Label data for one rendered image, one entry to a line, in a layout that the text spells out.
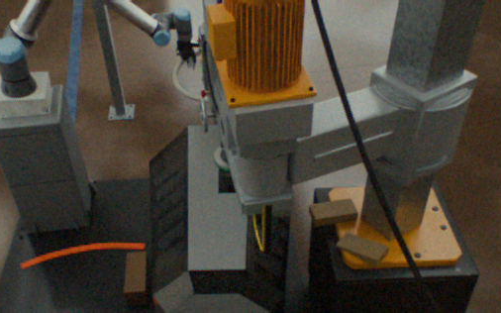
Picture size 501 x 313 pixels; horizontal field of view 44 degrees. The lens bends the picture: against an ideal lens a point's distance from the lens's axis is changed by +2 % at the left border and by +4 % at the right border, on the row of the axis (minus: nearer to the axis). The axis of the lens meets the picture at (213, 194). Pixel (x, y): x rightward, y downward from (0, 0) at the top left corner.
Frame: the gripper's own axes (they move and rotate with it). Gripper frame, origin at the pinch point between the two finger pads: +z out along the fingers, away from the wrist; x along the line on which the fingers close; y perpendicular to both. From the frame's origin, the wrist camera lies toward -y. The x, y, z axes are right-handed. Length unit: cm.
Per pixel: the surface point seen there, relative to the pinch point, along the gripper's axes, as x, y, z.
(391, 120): 153, 21, -68
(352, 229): 148, 23, 1
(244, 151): 134, 76, -77
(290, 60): 139, 60, -108
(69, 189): -12, 93, 52
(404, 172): 162, 18, -44
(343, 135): 147, 40, -69
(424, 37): 151, 10, -96
